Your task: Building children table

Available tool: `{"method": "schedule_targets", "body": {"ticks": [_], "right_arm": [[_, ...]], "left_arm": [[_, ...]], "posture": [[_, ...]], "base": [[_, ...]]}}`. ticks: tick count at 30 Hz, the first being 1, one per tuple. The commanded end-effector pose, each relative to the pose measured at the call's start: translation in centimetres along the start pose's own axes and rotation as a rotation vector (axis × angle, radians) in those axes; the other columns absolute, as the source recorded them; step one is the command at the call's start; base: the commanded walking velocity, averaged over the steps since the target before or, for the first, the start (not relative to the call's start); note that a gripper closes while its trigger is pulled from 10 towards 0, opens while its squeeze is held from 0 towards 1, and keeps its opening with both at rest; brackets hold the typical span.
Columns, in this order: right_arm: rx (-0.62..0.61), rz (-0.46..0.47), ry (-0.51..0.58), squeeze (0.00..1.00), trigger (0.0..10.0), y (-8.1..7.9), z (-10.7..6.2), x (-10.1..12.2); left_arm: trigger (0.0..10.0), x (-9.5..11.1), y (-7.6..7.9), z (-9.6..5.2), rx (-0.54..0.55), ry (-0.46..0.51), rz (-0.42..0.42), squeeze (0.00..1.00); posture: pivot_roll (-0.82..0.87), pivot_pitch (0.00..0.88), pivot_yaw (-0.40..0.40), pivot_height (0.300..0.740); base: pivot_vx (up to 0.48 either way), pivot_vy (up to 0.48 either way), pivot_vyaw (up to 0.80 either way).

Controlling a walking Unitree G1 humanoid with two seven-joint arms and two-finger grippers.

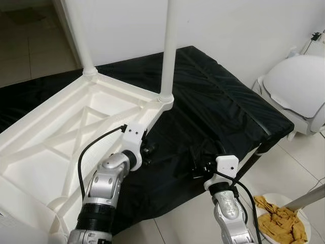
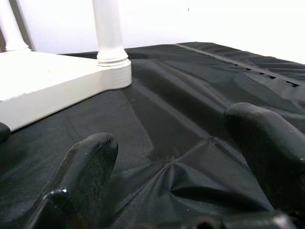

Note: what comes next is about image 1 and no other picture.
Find thin black lamp cable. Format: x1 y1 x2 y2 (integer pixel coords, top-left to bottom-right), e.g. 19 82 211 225
304 38 315 54

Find thin white floor cable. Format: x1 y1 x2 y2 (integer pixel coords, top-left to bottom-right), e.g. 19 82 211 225
300 178 325 196

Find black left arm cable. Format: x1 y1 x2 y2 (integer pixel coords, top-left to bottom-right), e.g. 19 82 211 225
77 126 126 199

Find black table cloth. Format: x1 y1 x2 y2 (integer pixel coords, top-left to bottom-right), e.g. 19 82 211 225
0 46 295 235

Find black metal table leg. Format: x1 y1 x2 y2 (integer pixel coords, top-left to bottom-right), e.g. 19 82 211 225
236 145 265 178

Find white plastic table top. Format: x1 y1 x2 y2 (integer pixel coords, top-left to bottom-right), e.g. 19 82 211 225
0 71 175 244

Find white round plate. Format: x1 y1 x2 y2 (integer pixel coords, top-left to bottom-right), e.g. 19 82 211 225
254 192 311 244

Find yellow crumpled cloth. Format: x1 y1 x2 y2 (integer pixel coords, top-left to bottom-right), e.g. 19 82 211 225
253 196 308 244

